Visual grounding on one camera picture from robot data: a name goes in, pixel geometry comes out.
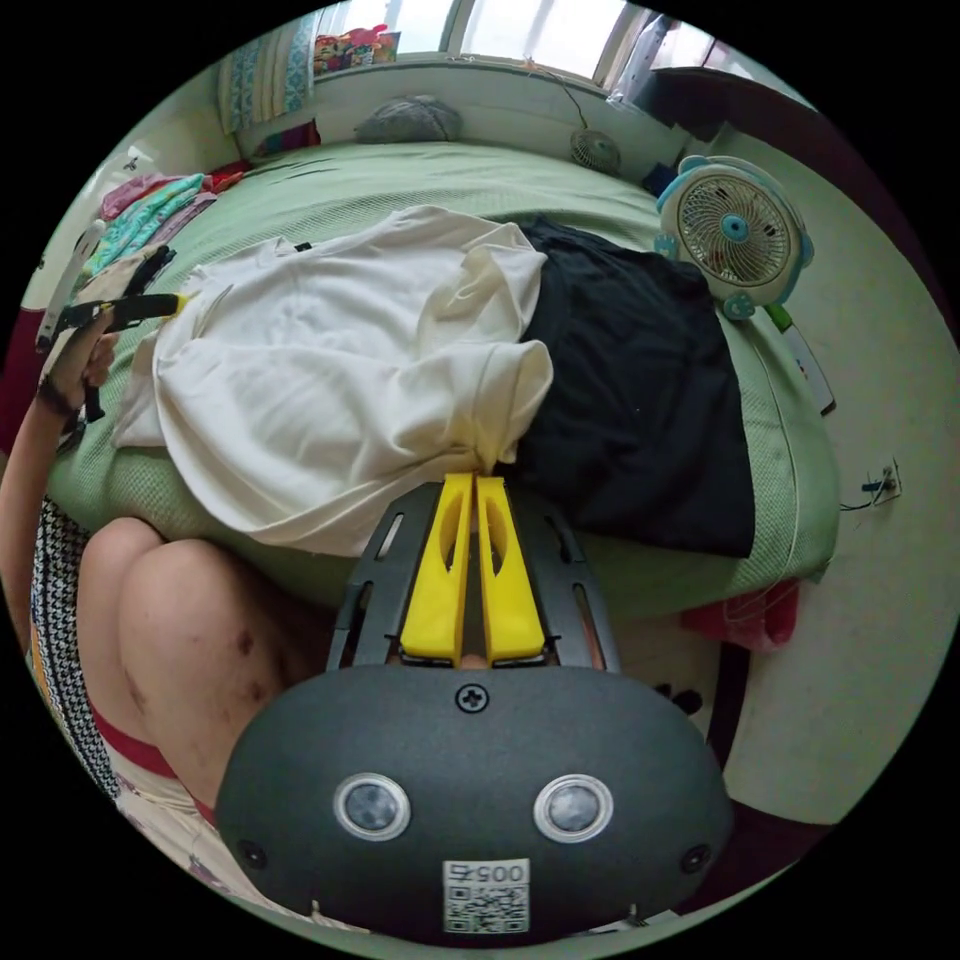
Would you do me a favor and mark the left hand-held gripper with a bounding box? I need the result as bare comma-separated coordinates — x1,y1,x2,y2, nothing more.
53,290,202,423

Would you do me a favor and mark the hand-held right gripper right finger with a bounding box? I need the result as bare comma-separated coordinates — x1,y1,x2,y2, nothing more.
476,475,547,666

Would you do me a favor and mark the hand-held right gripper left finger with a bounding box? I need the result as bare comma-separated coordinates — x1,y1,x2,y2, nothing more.
399,472,475,668

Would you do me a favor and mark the white t-shirt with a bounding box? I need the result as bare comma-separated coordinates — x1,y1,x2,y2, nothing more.
112,203,556,559

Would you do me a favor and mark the person's left forearm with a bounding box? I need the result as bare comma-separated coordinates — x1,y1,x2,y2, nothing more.
0,397,76,601

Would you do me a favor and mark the person's left hand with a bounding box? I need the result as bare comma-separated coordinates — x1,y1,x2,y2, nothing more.
37,328,123,421

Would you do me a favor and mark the pile of clothes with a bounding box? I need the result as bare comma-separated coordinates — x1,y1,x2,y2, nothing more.
80,170,250,303

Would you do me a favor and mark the bed with green mat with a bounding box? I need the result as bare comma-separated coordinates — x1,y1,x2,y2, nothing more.
44,138,843,625

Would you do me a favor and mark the patterned curtain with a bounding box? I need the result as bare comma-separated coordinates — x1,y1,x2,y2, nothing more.
215,13,319,138

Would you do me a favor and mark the pink bag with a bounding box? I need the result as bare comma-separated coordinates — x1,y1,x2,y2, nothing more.
678,578,801,655

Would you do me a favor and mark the black garment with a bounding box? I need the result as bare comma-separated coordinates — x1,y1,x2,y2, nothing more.
512,215,757,561

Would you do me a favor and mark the grey cushion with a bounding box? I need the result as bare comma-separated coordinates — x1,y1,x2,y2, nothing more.
353,94,465,146

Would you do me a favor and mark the blue and white fan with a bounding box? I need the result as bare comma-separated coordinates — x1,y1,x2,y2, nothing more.
652,154,817,323

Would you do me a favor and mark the small round fan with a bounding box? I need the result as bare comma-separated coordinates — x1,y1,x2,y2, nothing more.
568,128,623,176

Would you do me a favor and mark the window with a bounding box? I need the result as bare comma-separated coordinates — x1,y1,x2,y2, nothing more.
440,0,640,85

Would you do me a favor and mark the wall socket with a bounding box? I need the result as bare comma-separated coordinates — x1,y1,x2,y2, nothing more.
860,458,904,513

